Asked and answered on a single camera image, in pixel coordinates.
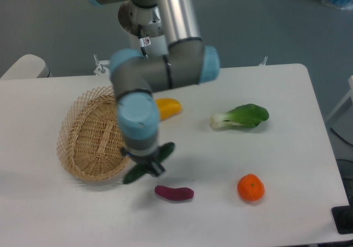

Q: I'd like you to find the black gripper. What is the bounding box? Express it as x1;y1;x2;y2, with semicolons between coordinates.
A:
122;147;165;177

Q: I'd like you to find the dark green cucumber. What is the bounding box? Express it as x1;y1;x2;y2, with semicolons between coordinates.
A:
121;142;175;185

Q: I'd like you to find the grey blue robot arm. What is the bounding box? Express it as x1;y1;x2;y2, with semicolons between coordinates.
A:
89;0;220;177

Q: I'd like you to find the woven wicker basket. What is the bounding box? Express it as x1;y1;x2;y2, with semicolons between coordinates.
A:
57;86;129;181

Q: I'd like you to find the purple sweet potato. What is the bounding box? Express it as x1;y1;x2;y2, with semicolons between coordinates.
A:
154;185;195;202

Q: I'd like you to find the yellow bell pepper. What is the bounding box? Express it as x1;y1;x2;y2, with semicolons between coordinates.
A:
155;98;182;121

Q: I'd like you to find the orange tangerine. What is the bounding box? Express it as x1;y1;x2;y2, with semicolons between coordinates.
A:
237;174;265;202

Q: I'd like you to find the green bok choy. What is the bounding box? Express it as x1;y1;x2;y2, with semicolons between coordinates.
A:
210;104;270;129

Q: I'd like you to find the white chair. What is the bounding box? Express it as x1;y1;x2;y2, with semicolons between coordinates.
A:
1;54;52;80

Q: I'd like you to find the black box at table edge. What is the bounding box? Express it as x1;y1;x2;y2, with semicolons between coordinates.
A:
331;206;352;234

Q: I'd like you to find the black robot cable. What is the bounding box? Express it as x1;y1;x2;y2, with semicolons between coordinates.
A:
125;0;151;57

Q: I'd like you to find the white furniture frame right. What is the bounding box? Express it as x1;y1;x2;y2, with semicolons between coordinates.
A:
325;76;352;127

